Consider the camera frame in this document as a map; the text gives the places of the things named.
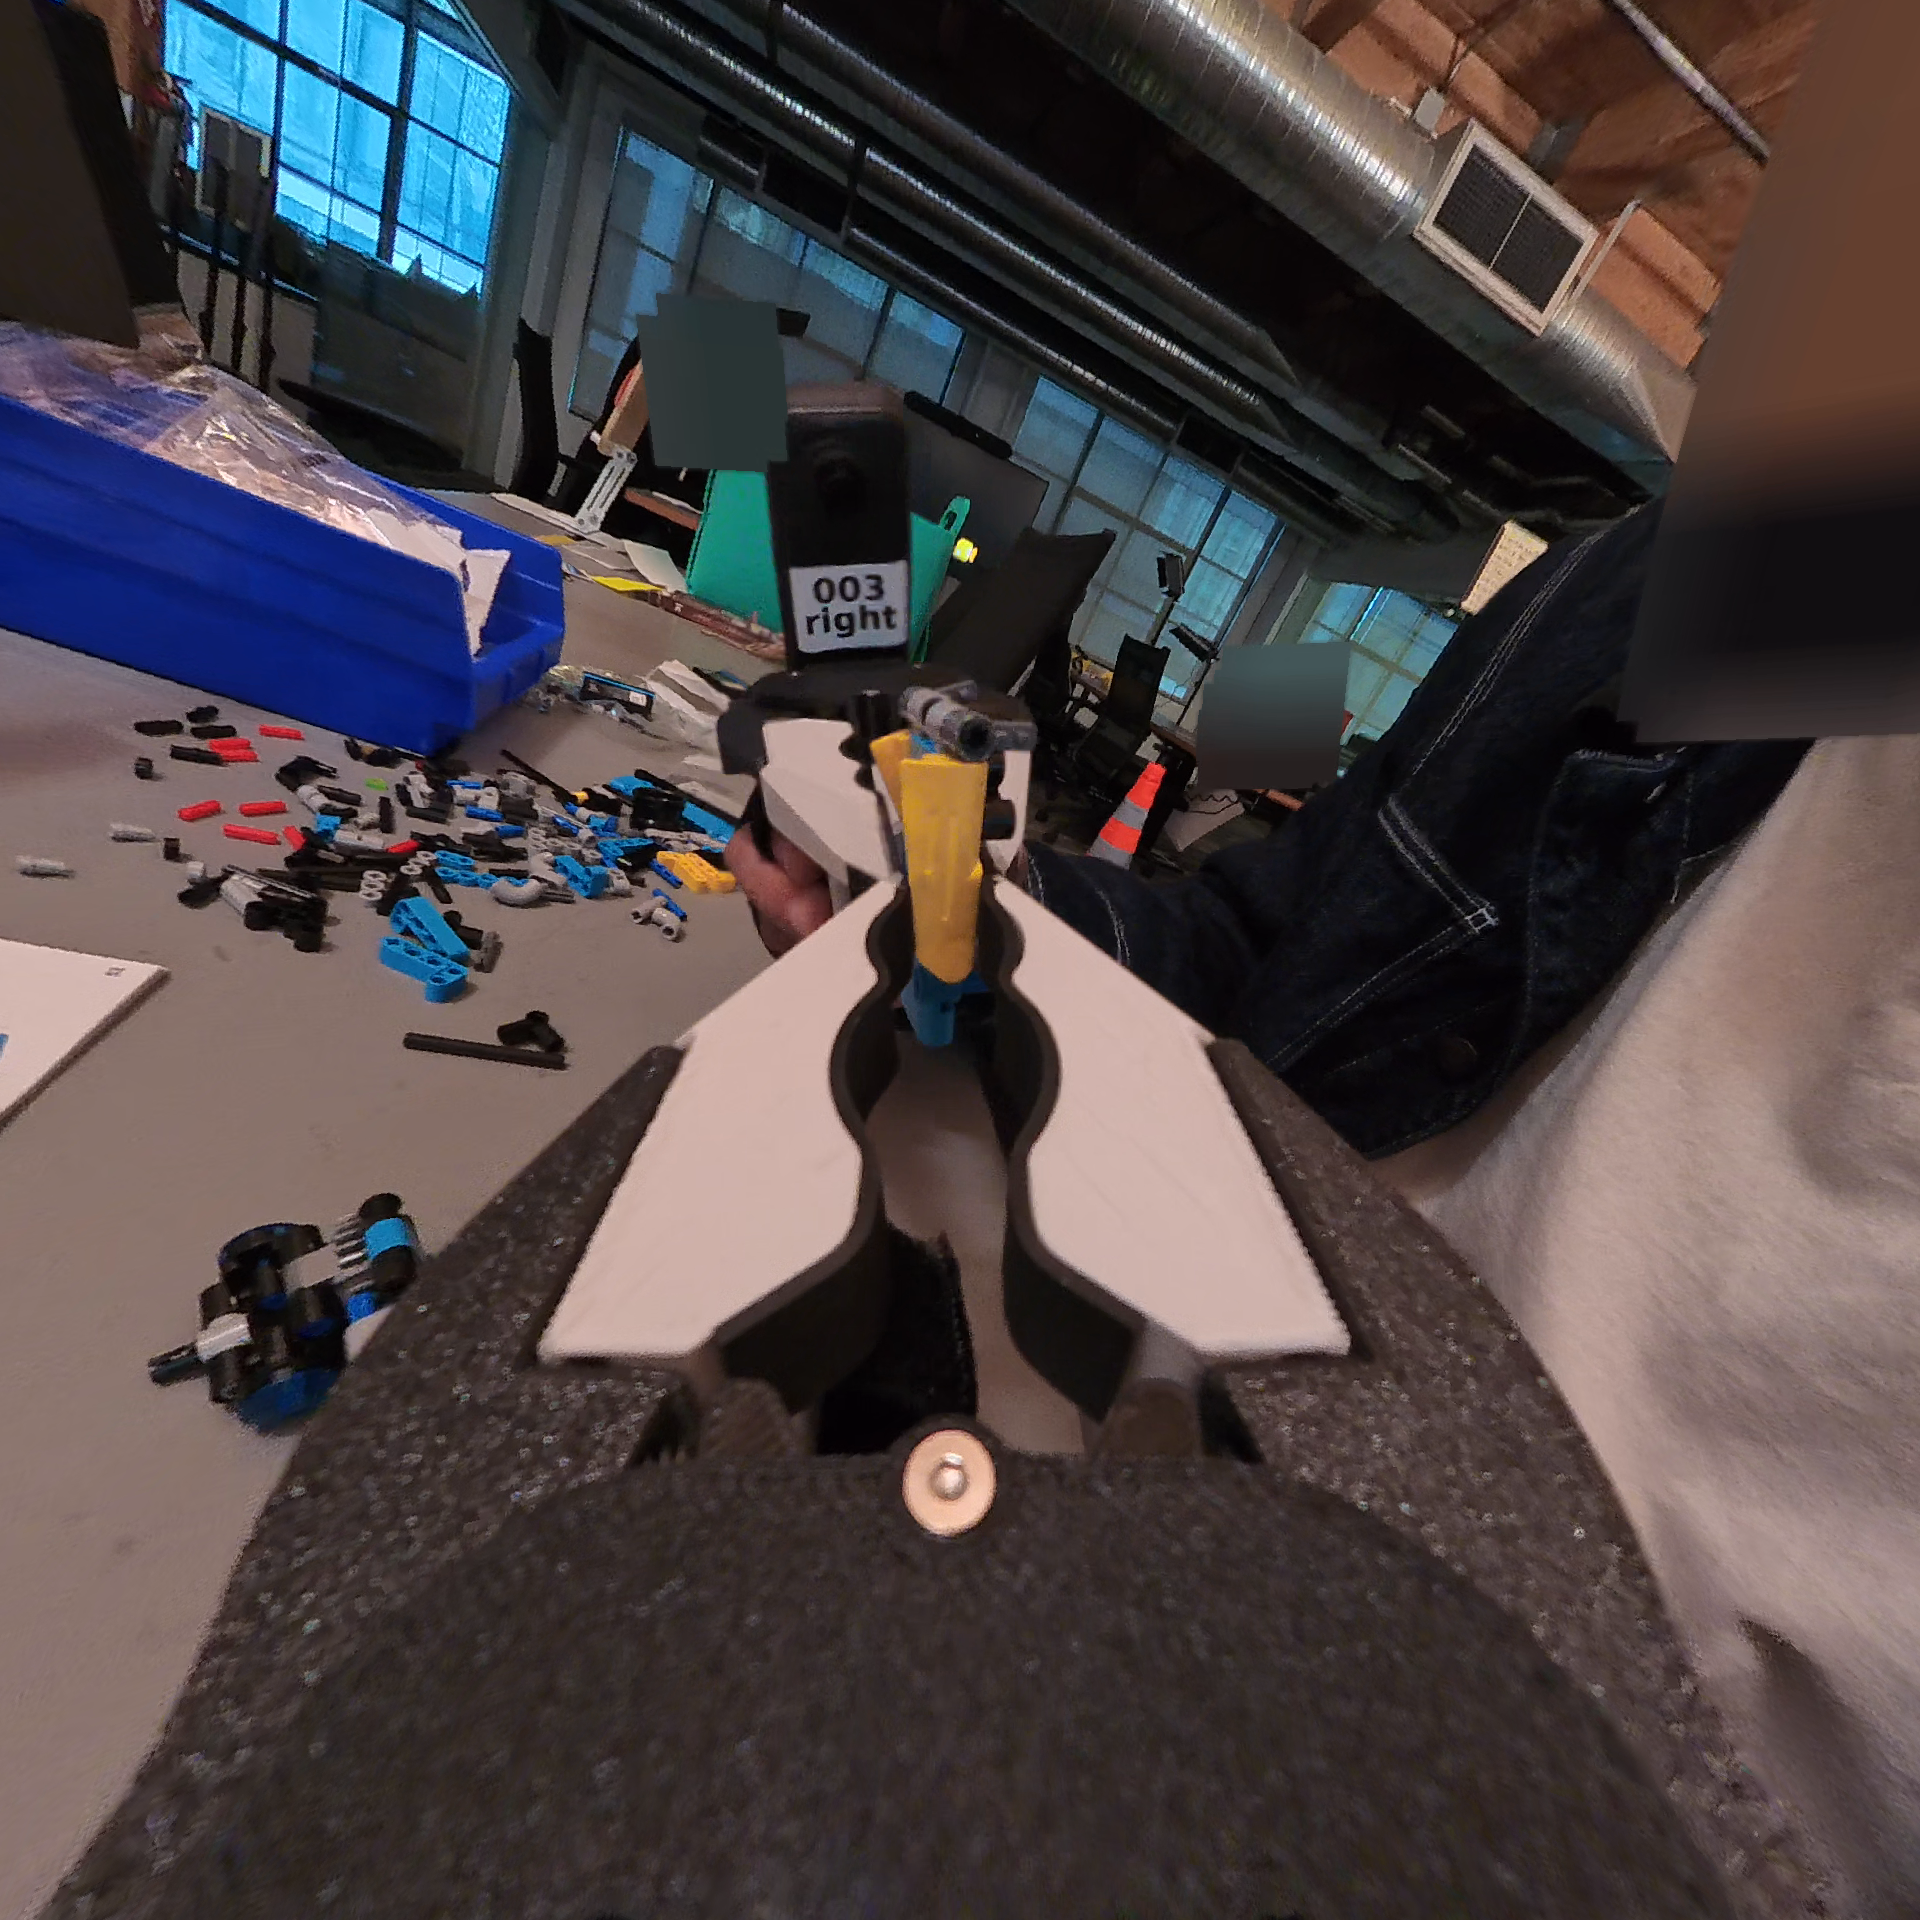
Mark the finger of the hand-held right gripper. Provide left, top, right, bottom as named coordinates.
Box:
left=741, top=717, right=902, bottom=884

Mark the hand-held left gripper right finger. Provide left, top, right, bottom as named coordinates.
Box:
left=988, top=871, right=1350, bottom=1414

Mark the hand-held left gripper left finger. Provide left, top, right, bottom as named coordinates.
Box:
left=541, top=876, right=909, bottom=1398

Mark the yellow blue brick assembly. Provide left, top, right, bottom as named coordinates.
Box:
left=891, top=737, right=1008, bottom=1049

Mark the person's right forearm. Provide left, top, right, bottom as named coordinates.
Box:
left=1036, top=512, right=1804, bottom=1156

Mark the grey desk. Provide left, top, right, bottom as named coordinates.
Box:
left=0, top=494, right=875, bottom=1920

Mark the person's right hand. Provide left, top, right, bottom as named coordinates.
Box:
left=728, top=819, right=836, bottom=962

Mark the green plastic bin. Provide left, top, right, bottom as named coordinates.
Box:
left=686, top=480, right=984, bottom=648

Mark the black plastic bin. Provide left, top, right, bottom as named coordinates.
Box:
left=902, top=526, right=1119, bottom=722

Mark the black axle rod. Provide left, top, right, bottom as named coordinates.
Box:
left=405, top=1018, right=569, bottom=1073

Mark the orange traffic cone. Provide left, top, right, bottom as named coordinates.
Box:
left=1084, top=763, right=1170, bottom=876

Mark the pile of loose brick parts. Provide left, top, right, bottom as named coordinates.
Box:
left=17, top=696, right=747, bottom=1003

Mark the blue black wheel part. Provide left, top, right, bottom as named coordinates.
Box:
left=153, top=1195, right=422, bottom=1433

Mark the white shirt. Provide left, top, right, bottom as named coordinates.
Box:
left=1405, top=737, right=1920, bottom=1920

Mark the blue plastic bin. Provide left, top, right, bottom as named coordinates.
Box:
left=0, top=326, right=569, bottom=754

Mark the clear plastic bag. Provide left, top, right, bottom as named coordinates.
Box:
left=0, top=326, right=460, bottom=565

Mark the building instruction booklet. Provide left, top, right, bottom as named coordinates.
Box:
left=0, top=939, right=173, bottom=1132

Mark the silver ventilation duct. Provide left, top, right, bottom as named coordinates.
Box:
left=1021, top=0, right=1681, bottom=453

